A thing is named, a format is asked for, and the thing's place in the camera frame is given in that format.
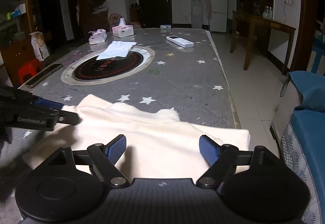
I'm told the printed white paper bag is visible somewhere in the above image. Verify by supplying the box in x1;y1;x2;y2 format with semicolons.
30;32;50;61

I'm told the white folded cloth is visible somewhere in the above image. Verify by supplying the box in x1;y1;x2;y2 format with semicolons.
96;41;138;60

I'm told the red plastic stool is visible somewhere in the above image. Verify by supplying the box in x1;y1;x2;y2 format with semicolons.
18;59;43;85

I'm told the pink white tissue box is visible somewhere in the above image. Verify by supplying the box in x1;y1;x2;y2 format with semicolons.
112;18;134;38

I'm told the cream sweatshirt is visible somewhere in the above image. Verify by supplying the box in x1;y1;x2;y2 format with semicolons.
22;94;250;179

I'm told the white plastic bag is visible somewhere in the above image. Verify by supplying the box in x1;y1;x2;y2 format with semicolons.
92;2;109;14

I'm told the blue sofa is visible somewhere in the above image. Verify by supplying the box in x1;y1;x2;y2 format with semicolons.
270;70;325;224

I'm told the white refrigerator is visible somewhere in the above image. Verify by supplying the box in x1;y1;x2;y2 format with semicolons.
210;0;228;33

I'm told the round floor fan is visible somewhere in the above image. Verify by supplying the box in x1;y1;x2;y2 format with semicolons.
109;13;127;29

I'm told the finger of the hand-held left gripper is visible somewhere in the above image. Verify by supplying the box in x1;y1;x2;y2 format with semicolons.
17;109;82;131
15;89;64;111

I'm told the white remote control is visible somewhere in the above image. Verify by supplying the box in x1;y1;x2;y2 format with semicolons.
166;35;195;48

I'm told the brown wooden desk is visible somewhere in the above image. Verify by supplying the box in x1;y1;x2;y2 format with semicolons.
230;10;297;75

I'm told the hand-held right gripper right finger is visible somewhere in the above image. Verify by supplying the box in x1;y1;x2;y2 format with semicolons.
197;135;277;187

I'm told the round built-in induction cooktop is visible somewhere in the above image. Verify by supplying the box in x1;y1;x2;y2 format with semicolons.
61;46;155;85

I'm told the glass shelf cabinet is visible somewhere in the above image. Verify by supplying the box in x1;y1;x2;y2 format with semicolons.
0;0;35;80

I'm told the wooden door frame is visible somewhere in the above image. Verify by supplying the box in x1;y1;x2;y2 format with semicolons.
289;0;325;77

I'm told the white water dispenser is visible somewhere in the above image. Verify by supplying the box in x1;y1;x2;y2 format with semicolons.
191;1;203;29

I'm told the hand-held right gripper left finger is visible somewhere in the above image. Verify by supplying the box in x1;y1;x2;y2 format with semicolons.
48;134;130;187

